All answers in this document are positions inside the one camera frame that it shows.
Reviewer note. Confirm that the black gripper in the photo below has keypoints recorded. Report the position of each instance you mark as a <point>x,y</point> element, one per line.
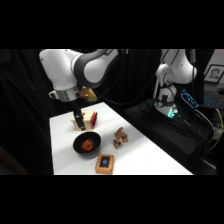
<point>78,110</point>

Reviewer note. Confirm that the red orange-spotted ball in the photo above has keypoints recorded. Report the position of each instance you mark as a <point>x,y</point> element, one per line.
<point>87,145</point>

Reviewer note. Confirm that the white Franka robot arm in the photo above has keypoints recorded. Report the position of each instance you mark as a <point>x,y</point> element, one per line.
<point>90,66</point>

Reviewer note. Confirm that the black bowl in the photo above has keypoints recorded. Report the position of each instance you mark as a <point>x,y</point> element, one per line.
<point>80,146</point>

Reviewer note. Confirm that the wooden box with red side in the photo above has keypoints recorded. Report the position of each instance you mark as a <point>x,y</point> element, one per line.
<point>90,119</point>

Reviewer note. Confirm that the wooden animal toy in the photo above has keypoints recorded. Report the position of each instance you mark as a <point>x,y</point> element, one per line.
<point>120,137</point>

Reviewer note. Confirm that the wooden block with blue dot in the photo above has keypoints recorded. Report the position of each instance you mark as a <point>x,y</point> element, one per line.
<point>104,164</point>

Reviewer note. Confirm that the black curtain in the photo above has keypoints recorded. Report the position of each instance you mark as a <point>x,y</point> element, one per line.
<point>23,110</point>

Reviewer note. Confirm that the black robot stand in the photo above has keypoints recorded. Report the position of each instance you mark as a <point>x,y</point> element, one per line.
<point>160,130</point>

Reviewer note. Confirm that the blue-lit keyboard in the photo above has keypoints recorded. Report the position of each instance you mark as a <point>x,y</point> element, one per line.
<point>190,98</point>

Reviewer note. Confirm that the framed portrait picture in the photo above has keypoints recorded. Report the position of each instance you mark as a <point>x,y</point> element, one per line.
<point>213,73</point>

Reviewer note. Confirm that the yellowish wrist camera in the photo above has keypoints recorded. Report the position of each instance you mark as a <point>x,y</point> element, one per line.
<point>88,94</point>

